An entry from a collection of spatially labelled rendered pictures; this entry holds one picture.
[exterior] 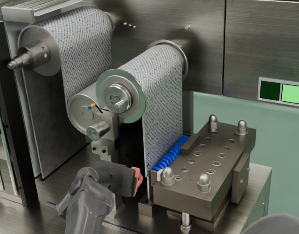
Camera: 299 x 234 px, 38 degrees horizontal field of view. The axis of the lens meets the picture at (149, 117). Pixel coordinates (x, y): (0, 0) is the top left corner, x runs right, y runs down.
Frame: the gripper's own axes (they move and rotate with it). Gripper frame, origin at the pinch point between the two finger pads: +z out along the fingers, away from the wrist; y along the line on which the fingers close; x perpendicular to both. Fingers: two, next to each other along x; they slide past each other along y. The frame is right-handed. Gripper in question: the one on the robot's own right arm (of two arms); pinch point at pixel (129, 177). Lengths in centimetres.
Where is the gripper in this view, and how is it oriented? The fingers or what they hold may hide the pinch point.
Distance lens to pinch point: 109.1
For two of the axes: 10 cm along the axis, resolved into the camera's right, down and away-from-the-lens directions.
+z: 4.2, 0.9, 9.0
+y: 8.9, 1.6, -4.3
